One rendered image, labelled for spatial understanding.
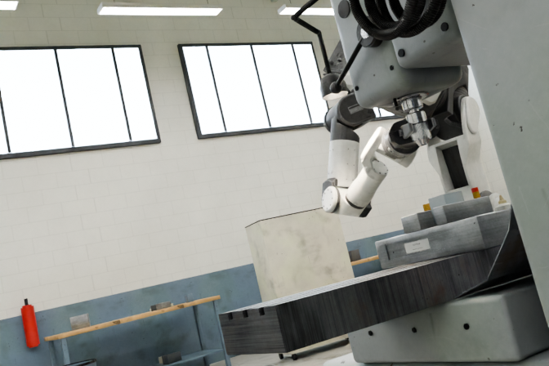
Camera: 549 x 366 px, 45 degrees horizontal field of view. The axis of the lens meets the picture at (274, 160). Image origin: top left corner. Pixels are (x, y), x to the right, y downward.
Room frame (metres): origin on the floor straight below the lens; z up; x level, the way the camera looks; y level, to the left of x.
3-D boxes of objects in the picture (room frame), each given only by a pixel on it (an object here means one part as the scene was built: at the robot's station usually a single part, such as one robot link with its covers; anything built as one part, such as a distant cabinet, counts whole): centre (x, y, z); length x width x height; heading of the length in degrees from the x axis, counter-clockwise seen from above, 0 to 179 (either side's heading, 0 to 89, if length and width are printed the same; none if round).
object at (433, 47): (1.36, -0.45, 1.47); 0.24 x 0.19 x 0.26; 123
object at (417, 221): (1.59, -0.34, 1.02); 0.15 x 0.06 x 0.04; 122
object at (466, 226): (1.56, -0.35, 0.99); 0.35 x 0.15 x 0.11; 32
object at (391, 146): (1.62, -0.34, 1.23); 0.13 x 0.12 x 0.10; 98
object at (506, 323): (1.53, -0.35, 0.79); 0.50 x 0.35 x 0.12; 33
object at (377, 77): (1.52, -0.35, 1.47); 0.21 x 0.19 x 0.32; 123
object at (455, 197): (1.54, -0.37, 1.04); 0.06 x 0.05 x 0.06; 122
